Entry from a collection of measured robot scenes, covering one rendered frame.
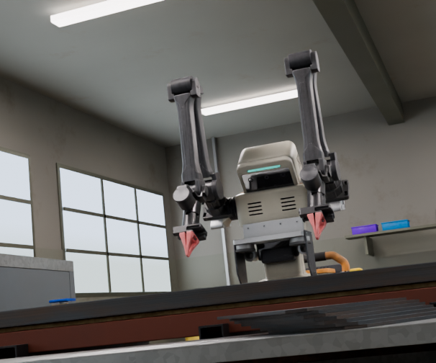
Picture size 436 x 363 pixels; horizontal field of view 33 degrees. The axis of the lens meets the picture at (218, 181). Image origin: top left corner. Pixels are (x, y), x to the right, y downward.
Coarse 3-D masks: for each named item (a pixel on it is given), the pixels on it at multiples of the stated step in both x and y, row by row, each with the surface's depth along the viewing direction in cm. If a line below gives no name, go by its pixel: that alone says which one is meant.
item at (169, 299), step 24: (432, 264) 141; (216, 288) 150; (240, 288) 149; (264, 288) 148; (288, 288) 146; (312, 288) 145; (336, 288) 144; (360, 288) 143; (0, 312) 160; (24, 312) 159; (48, 312) 158; (72, 312) 156; (96, 312) 155; (120, 312) 154; (144, 312) 155
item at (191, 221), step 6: (186, 216) 244; (192, 216) 243; (198, 216) 245; (186, 222) 242; (192, 222) 242; (198, 222) 244; (192, 228) 240; (198, 228) 240; (204, 228) 242; (180, 240) 246
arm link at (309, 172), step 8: (304, 168) 229; (312, 168) 227; (328, 168) 236; (304, 176) 227; (312, 176) 226; (320, 176) 234; (328, 176) 236; (304, 184) 229; (312, 184) 227; (320, 184) 229
